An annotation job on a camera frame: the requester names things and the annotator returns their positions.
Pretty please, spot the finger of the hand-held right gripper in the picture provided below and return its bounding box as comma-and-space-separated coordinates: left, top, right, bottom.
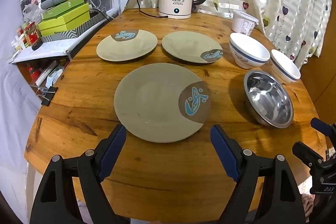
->
292, 142, 326, 170
311, 118, 336, 138

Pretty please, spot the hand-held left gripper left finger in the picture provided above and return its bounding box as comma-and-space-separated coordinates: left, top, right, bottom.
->
30, 124, 127, 224

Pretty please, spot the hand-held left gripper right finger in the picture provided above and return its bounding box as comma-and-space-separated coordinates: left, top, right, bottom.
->
210, 124, 306, 224

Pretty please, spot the grey plate with fish motif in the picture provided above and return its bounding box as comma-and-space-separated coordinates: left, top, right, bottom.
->
162, 31, 223, 64
114, 63, 211, 143
96, 29, 158, 62

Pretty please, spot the stainless steel bowl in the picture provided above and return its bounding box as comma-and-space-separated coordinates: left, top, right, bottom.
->
243, 69, 294, 128

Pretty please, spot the white bowl with blue stripe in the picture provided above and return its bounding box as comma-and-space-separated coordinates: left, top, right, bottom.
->
229, 33, 271, 69
270, 49, 301, 83

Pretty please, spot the black binder clip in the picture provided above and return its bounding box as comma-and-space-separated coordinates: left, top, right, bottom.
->
37, 86, 59, 106

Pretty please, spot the white board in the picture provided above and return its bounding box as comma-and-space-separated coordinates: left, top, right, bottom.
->
8, 38, 76, 64

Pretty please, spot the zigzag patterned box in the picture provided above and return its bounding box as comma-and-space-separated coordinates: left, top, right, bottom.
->
41, 10, 108, 43

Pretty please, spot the white plastic tub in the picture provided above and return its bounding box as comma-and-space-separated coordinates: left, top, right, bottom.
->
231, 9, 259, 36

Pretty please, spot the lime green flat box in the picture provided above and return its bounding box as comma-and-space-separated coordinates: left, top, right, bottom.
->
38, 3, 91, 31

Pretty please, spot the red printed tin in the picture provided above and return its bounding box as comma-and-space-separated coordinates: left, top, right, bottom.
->
24, 22, 42, 46

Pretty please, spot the dark green flat box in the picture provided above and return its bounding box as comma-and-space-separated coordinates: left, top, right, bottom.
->
41, 0, 87, 20

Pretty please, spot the grey oval case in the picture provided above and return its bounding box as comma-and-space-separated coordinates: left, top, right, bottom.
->
40, 0, 71, 10

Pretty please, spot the black kettle power cable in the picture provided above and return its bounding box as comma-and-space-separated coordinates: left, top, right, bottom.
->
136, 7, 168, 18

